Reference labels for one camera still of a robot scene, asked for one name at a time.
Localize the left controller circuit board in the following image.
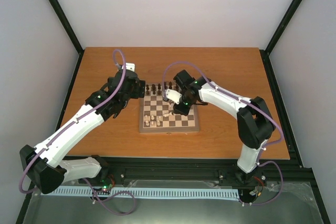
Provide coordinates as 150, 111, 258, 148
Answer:
93, 175, 115, 196

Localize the light blue cable duct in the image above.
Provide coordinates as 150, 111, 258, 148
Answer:
49, 186, 239, 201

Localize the dark chess pieces row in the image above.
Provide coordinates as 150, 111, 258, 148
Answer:
144, 81, 181, 96

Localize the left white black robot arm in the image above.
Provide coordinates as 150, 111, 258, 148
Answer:
19, 68, 145, 194

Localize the black aluminium frame rail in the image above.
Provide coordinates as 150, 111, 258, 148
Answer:
89, 157, 317, 188

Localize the pile of white chess pieces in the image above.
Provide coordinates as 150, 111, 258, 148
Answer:
163, 103, 174, 118

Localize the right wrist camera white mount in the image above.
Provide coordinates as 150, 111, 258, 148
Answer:
164, 89, 182, 104

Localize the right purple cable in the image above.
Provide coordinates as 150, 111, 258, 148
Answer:
162, 60, 285, 206

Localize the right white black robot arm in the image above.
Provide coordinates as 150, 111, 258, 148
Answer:
164, 70, 276, 185

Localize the right controller wiring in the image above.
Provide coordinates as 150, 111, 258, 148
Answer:
248, 175, 267, 198

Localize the wooden folding chess board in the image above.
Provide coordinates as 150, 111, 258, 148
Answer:
139, 94, 200, 134

